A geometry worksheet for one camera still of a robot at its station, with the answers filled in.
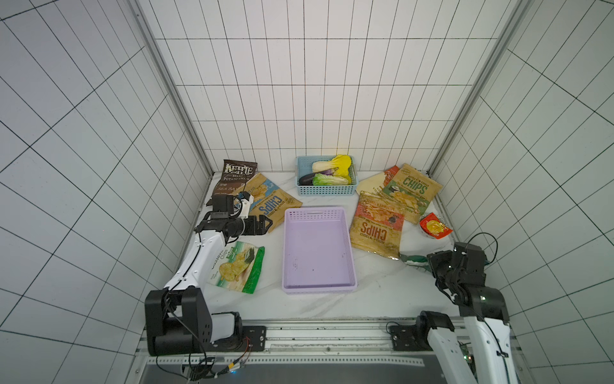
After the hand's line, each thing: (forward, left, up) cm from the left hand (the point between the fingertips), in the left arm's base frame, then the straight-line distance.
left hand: (257, 226), depth 85 cm
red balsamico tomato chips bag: (+9, -48, -12) cm, 50 cm away
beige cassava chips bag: (+33, -52, -11) cm, 62 cm away
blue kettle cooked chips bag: (+21, 0, -11) cm, 23 cm away
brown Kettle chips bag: (+37, +20, -11) cm, 44 cm away
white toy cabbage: (+38, -25, -6) cm, 46 cm away
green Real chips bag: (-13, -53, +3) cm, 55 cm away
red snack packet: (+6, -69, -8) cm, 69 cm away
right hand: (-11, -55, +4) cm, 56 cm away
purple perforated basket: (-5, -22, -13) cm, 26 cm away
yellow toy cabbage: (+38, -35, -3) cm, 52 cm away
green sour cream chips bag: (+27, -68, -10) cm, 74 cm away
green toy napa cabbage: (+28, -24, -5) cm, 38 cm away
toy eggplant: (+33, -17, -10) cm, 38 cm away
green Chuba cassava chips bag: (-10, +8, -12) cm, 18 cm away
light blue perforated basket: (+42, -16, -9) cm, 45 cm away
